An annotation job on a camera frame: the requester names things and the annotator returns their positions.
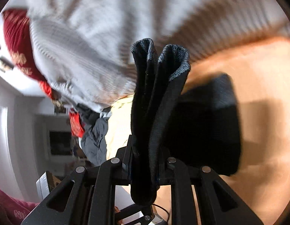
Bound red patterned cloth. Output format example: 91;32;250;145
2;9;86;138

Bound grey white striped duvet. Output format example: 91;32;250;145
27;0;290;111

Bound magenta sleeved left forearm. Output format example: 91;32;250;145
0;189;39;224

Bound black pants with patterned waistband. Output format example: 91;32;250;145
131;38;241;205

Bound grey padded jacket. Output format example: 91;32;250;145
76;104;111;167

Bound orange bed sheet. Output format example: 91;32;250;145
109;37;290;224

